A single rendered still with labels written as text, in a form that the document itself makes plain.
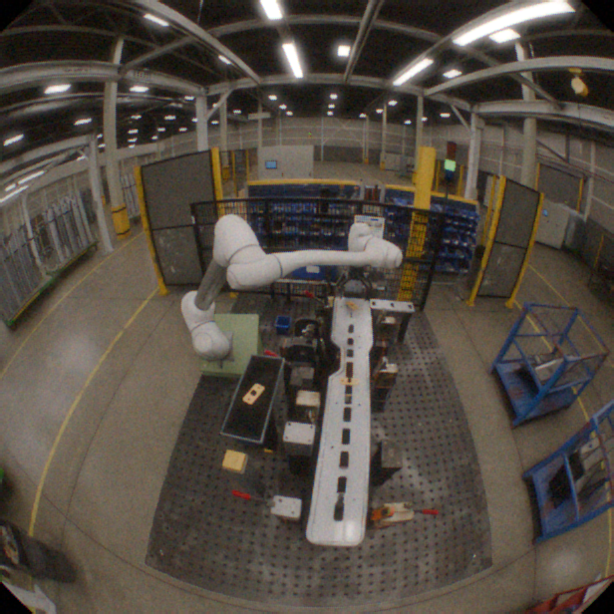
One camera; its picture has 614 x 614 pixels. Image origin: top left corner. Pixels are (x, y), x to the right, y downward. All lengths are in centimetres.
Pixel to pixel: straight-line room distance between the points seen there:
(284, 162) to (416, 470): 753
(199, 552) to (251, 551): 23
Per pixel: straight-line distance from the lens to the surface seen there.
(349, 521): 91
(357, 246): 120
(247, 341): 152
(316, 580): 121
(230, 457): 81
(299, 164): 770
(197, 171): 319
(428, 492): 134
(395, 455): 97
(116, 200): 839
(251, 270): 87
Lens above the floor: 190
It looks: 36 degrees down
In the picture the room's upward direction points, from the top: straight up
